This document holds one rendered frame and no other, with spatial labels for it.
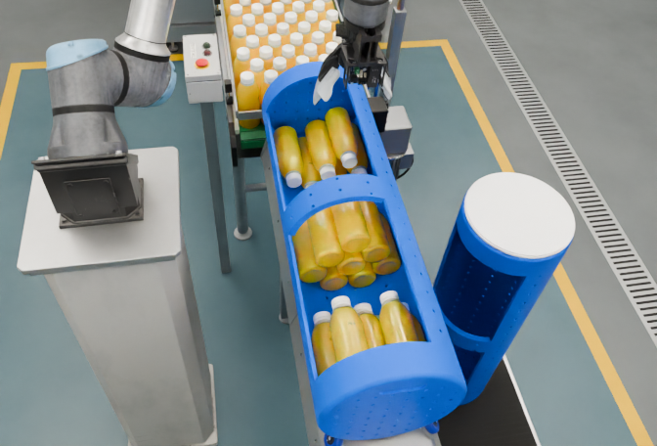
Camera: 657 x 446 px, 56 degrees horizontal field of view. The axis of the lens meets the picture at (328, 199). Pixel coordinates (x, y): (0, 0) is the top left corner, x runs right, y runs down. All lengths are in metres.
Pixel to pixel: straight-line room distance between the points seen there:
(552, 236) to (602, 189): 1.77
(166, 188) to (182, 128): 1.86
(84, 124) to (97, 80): 0.09
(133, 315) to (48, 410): 1.03
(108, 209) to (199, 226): 1.49
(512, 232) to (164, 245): 0.82
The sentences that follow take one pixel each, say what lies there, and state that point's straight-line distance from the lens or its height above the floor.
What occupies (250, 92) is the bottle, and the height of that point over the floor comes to 1.04.
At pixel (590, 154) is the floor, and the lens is 3.51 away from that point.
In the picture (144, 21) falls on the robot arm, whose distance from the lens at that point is 1.36.
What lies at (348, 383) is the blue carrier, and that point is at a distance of 1.09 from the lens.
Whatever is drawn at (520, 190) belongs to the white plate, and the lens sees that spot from 1.67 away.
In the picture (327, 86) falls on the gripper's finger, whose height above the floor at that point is 1.46.
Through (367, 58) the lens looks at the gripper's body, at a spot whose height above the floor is 1.55.
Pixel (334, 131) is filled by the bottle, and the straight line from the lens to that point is 1.59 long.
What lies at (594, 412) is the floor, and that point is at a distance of 2.63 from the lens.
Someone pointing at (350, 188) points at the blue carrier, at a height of 1.23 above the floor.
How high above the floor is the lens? 2.19
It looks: 49 degrees down
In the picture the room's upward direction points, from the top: 5 degrees clockwise
